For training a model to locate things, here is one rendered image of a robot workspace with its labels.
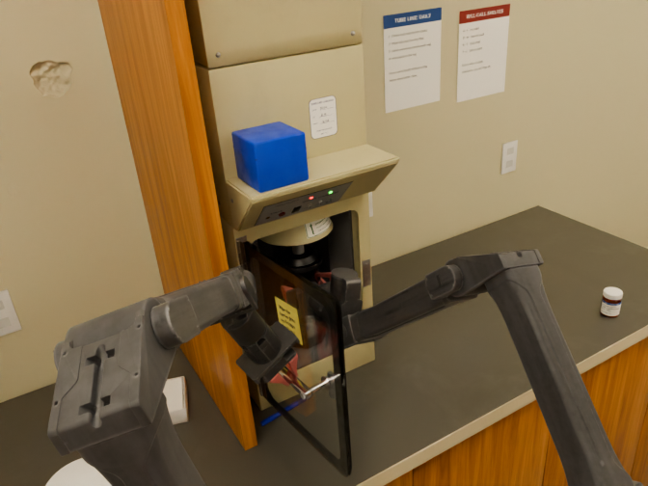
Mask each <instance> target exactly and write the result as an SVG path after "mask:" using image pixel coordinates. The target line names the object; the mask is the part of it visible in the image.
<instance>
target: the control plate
mask: <svg viewBox="0 0 648 486"><path fill-rule="evenodd" d="M352 182H353V181H351V182H348V183H344V184H341V185H338V186H335V187H331V188H328V189H324V190H321V191H317V192H314V193H310V194H307V195H304V196H301V197H298V198H294V199H291V200H287V201H284V202H278V203H274V204H271V205H267V206H264V207H263V209H262V211H261V213H260V215H259V217H258V219H257V221H256V223H255V226H257V225H260V224H264V223H267V222H270V221H274V220H277V219H280V218H283V217H286V216H289V215H293V214H296V213H299V212H303V211H306V210H309V209H313V208H316V207H318V206H322V205H325V204H328V203H334V202H337V201H339V199H340V198H341V197H342V195H343V194H344V193H345V192H346V190H347V189H348V188H349V186H350V185H351V184H352ZM330 191H333V192H332V193H331V194H328V192H330ZM312 196H313V198H312V199H310V197H312ZM330 198H332V201H331V202H330V201H328V199H330ZM320 201H322V203H321V204H319V203H318V202H320ZM309 204H311V207H308V205H309ZM297 206H301V208H300V210H299V211H297V212H294V213H291V212H292V210H293V209H294V207H297ZM282 212H285V215H284V216H281V217H280V216H279V214H280V213H282ZM269 216H270V218H269V219H265V218H266V217H269Z"/></svg>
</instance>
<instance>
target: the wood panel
mask: <svg viewBox="0 0 648 486"><path fill-rule="evenodd" d="M97 2H98V6H99V10H100V14H101V19H102V23H103V27H104V32H105V36H106V39H107V44H108V48H109V53H110V57H111V61H112V66H113V70H114V74H115V78H116V82H117V87H118V91H119V95H120V100H121V108H122V111H123V115H124V120H125V124H126V129H127V133H128V137H129V142H130V145H131V149H132V154H133V158H134V163H135V167H136V171H137V176H138V179H139V184H140V188H141V192H142V197H143V201H144V206H145V210H146V213H147V218H148V225H149V230H150V234H151V239H152V243H153V247H154V251H155V255H156V260H157V264H158V268H159V273H160V277H161V281H162V285H163V289H164V294H167V293H170V292H173V291H176V290H179V289H182V288H184V287H187V286H190V285H193V284H198V283H199V282H203V280H209V279H212V278H215V277H218V276H220V273H221V272H223V271H226V270H229V267H228V261H227V255H226V249H225V243H224V237H223V231H222V225H221V219H220V213H219V207H218V202H217V196H216V190H215V184H214V178H213V173H212V167H211V161H210V155H209V149H208V143H207V138H206V132H205V126H204V120H203V109H202V104H201V98H200V92H199V86H198V80H197V74H196V69H195V63H194V57H193V51H192V45H191V40H190V33H189V27H188V21H187V15H186V10H185V4H184V0H97ZM179 347H180V349H181V350H182V352H183V353H184V355H185V356H186V358H187V360H188V361H189V363H190V364H191V366H192V367H193V368H194V370H195V371H196V373H197V374H198V376H199V378H200V379H201V381H202V383H203V385H204V386H205V388H206V389H207V391H208V392H209V394H210V396H211V397H212V399H213V400H214V402H215V404H216V405H217V407H218V408H219V410H220V412H221V413H222V415H223V416H224V418H225V419H226V421H227V423H228V424H229V426H230V428H231V430H232V431H233V433H234V434H235V436H236V437H237V439H238V441H239V442H240V444H242V446H243V448H244V449H245V450H248V449H250V448H252V447H254V446H257V435H256V429H255V423H254V417H253V411H252V405H251V399H250V394H249V388H248V382H247V376H246V373H245V372H244V371H243V370H242V369H241V368H240V367H239V366H238V365H237V364H236V360H237V359H238V358H239V357H240V356H241V355H242V354H243V353H242V348H241V347H240V346H239V345H238V344H237V342H236V341H235V340H234V339H233V338H232V337H231V336H230V334H229V333H228V332H227V331H226V330H225V329H224V328H223V327H222V325H221V323H218V324H215V325H212V326H208V327H207V328H205V329H204V330H202V331H201V333H200V334H199V335H197V336H195V337H193V338H192V339H190V340H189V341H187V342H185V343H183V344H180V346H179Z"/></svg>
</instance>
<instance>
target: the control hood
mask: <svg viewBox="0 0 648 486"><path fill-rule="evenodd" d="M398 161H399V158H398V157H397V156H395V155H393V154H390V153H388V152H385V151H383V150H380V149H378V148H375V147H372V146H370V145H368V144H365V145H361V146H358V147H354V148H348V149H344V150H340V151H336V152H332V153H329V154H325V155H321V156H317V157H314V158H310V159H308V170H309V179H308V180H305V181H302V182H298V183H294V184H291V185H287V186H285V187H281V188H277V189H274V190H270V191H266V192H263V193H259V192H258V191H257V190H256V189H254V188H253V187H251V186H250V185H248V184H247V183H246V182H244V181H243V180H241V179H240V178H238V177H236V178H232V179H228V181H227V182H226V184H227V189H228V196H229V208H230V214H231V219H232V226H233V227H234V228H235V229H236V230H238V231H242V230H247V229H250V228H253V227H256V226H255V223H256V221H257V219H258V217H259V215H260V213H261V211H262V209H263V207H264V206H267V205H271V204H274V203H280V202H284V201H287V200H291V199H294V198H298V197H301V196H304V195H307V194H310V193H314V192H317V191H321V190H324V189H328V188H331V187H335V186H338V185H341V184H344V183H348V182H351V181H353V182H352V184H351V185H350V186H349V188H348V189H347V190H346V192H345V193H344V194H343V195H342V197H341V198H340V199H339V201H337V202H340V201H343V200H346V199H350V198H353V197H356V196H360V195H362V194H365V193H369V192H372V191H375V190H376V188H377V187H378V186H379V185H380V184H381V182H382V181H383V180H384V179H385V178H386V177H387V175H388V174H389V173H390V172H391V171H392V169H393V168H394V167H395V166H396V165H397V164H398ZM337 202H335V203H337Z"/></svg>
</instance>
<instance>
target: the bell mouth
mask: <svg viewBox="0 0 648 486"><path fill-rule="evenodd" d="M332 229H333V222H332V220H331V219H330V217H327V218H324V219H320V220H317V221H314V222H311V223H308V224H304V225H302V226H299V227H296V228H293V229H287V230H284V231H281V232H277V233H274V234H271V235H268V236H265V237H261V238H260V240H262V241H263V242H266V243H268V244H272V245H277V246H299V245H305V244H309V243H312V242H315V241H317V240H320V239H322V238H323V237H325V236H326V235H328V234H329V233H330V232H331V231H332Z"/></svg>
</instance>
